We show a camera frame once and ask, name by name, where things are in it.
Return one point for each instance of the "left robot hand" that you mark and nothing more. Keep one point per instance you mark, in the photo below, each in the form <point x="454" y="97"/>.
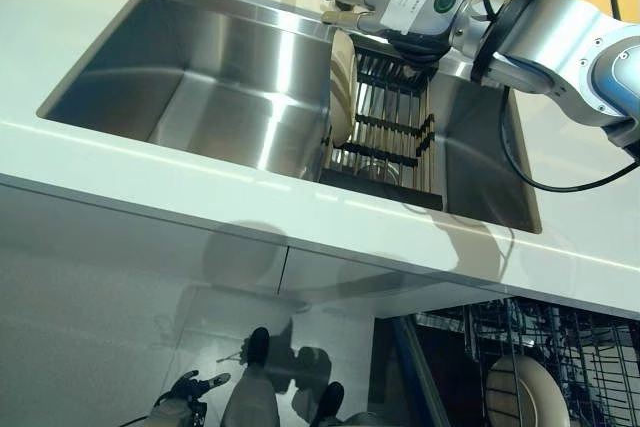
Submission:
<point x="187" y="394"/>

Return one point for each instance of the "white round plate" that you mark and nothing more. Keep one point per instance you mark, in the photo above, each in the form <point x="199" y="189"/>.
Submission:
<point x="342" y="92"/>
<point x="530" y="397"/>

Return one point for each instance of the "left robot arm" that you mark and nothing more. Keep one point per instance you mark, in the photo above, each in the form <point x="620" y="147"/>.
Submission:
<point x="167" y="417"/>

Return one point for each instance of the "white robot left leg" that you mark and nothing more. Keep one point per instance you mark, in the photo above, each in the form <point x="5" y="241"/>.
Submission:
<point x="250" y="397"/>

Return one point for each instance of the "black robot left foot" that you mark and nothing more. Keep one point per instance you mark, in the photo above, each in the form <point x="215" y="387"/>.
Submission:
<point x="260" y="347"/>

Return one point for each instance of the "white glossy cabinet door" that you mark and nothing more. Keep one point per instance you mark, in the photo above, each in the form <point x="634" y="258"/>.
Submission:
<point x="150" y="252"/>
<point x="340" y="282"/>

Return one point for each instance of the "black dish drying rack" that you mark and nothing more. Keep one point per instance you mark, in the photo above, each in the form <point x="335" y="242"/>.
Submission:
<point x="390" y="199"/>

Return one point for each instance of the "stainless steel sink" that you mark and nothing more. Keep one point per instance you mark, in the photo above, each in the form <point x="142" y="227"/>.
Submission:
<point x="200" y="72"/>

